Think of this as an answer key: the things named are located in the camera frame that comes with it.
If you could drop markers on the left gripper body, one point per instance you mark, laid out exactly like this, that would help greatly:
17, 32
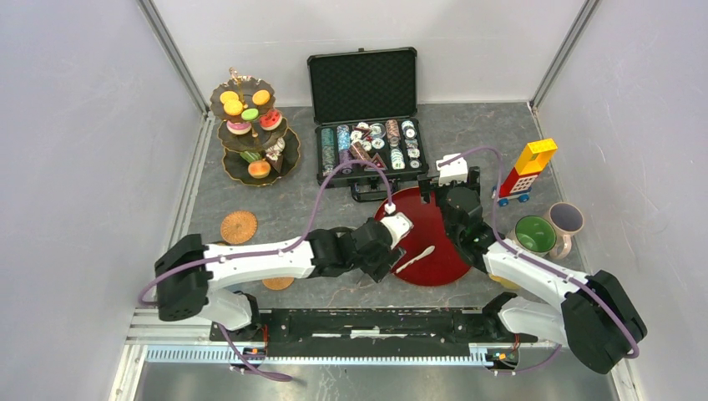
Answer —
376, 267

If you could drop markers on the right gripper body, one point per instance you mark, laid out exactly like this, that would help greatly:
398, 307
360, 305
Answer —
428, 185

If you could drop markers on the red round tray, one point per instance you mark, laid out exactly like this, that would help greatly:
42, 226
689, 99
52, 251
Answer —
444, 265

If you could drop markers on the green bowl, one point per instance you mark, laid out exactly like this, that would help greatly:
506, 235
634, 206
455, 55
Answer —
534, 234

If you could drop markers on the woven coaster front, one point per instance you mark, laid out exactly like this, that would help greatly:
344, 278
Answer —
278, 283

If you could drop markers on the woven coaster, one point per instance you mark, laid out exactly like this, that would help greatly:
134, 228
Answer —
278, 283
238, 227

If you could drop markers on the beige purple mug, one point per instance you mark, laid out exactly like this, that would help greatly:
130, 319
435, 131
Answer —
567, 220

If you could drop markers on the chocolate cake slice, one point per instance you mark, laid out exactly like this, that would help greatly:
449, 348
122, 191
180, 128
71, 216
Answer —
276, 161

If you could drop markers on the white striped donut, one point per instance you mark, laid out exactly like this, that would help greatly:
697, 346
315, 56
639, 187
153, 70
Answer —
275, 151

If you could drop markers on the orange peach bun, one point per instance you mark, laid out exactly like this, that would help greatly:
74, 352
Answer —
259, 169

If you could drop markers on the white rectangular pastry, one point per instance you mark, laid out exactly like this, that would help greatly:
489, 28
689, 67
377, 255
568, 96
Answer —
251, 156

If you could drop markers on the red frosted donut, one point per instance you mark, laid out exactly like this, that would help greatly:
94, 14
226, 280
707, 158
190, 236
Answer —
271, 120

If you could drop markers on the green macaron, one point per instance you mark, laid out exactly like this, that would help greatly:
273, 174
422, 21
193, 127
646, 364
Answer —
250, 114

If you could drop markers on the pink frosted donut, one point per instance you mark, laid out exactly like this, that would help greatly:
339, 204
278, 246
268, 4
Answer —
239, 128

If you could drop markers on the yellow round cookie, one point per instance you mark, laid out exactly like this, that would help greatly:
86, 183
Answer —
261, 97

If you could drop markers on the orange round biscuit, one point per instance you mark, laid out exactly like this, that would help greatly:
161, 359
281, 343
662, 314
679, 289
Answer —
233, 107

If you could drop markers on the orange waffle biscuit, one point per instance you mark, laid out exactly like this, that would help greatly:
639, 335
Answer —
229, 96

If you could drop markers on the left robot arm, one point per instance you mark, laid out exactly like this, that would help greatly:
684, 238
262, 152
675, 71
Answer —
193, 279

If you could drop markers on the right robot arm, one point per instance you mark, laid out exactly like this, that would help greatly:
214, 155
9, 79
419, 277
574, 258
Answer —
592, 315

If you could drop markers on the toy block tower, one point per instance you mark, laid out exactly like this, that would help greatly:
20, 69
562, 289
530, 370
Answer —
528, 167

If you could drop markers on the yellow cup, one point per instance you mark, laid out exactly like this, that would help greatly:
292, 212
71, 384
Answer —
505, 283

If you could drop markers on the black poker chip case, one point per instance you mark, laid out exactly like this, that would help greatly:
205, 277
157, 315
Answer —
372, 96

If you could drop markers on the three-tier dessert stand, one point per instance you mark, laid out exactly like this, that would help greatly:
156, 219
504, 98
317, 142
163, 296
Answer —
257, 140

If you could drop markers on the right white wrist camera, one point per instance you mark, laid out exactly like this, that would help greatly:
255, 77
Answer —
452, 169

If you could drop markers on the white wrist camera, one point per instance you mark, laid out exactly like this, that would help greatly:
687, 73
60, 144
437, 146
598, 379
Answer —
452, 169
397, 224

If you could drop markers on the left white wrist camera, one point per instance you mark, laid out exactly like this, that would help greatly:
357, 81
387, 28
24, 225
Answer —
397, 224

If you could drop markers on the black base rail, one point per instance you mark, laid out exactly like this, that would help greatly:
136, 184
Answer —
385, 335

